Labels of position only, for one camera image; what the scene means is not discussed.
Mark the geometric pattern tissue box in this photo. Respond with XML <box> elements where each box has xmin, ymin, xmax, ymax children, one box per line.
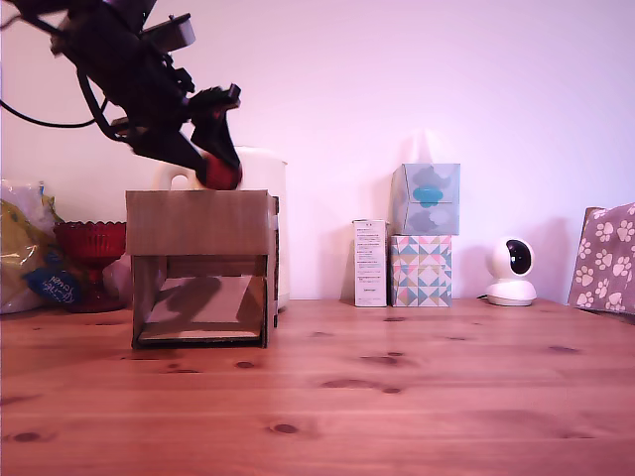
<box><xmin>389</xmin><ymin>234</ymin><xmax>453</xmax><ymax>308</ymax></box>

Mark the yellow and white plastic bag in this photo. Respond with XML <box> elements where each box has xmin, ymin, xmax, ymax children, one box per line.
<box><xmin>0</xmin><ymin>178</ymin><xmax>83</xmax><ymax>317</ymax></box>

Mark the paw print fabric bag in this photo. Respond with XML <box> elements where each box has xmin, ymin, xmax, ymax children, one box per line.
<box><xmin>567</xmin><ymin>202</ymin><xmax>635</xmax><ymax>318</ymax></box>

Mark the tall white printed carton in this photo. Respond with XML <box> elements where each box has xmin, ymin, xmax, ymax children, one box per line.
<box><xmin>352</xmin><ymin>219</ymin><xmax>389</xmax><ymax>308</ymax></box>

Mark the small white round camera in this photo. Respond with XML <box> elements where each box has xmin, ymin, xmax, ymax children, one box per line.
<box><xmin>484</xmin><ymin>236</ymin><xmax>539</xmax><ymax>307</ymax></box>

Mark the blue grey cloud tissue box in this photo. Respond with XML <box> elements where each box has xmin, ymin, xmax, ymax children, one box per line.
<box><xmin>390</xmin><ymin>163</ymin><xmax>461</xmax><ymax>237</ymax></box>

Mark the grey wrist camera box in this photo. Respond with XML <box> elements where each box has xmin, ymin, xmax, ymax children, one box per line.
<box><xmin>141</xmin><ymin>13</ymin><xmax>195</xmax><ymax>54</ymax></box>

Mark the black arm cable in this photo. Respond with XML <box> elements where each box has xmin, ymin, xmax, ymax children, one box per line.
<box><xmin>76</xmin><ymin>68</ymin><xmax>133</xmax><ymax>145</ymax></box>
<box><xmin>0</xmin><ymin>96</ymin><xmax>100</xmax><ymax>129</ymax></box>

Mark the white tissue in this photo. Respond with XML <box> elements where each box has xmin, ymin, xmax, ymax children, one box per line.
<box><xmin>409</xmin><ymin>131</ymin><xmax>438</xmax><ymax>167</ymax></box>

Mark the cardboard dice tower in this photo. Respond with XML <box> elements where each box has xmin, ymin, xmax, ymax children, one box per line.
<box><xmin>125</xmin><ymin>189</ymin><xmax>282</xmax><ymax>351</ymax></box>

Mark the white electric kettle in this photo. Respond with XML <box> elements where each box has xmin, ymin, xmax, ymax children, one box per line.
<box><xmin>152</xmin><ymin>145</ymin><xmax>292</xmax><ymax>314</ymax></box>

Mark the red and black footbag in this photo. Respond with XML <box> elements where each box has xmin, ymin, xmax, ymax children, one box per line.
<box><xmin>197</xmin><ymin>153</ymin><xmax>244</xmax><ymax>191</ymax></box>

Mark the red glass footed bowl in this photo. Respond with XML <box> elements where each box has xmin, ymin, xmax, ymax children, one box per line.
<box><xmin>53</xmin><ymin>221</ymin><xmax>129</xmax><ymax>314</ymax></box>

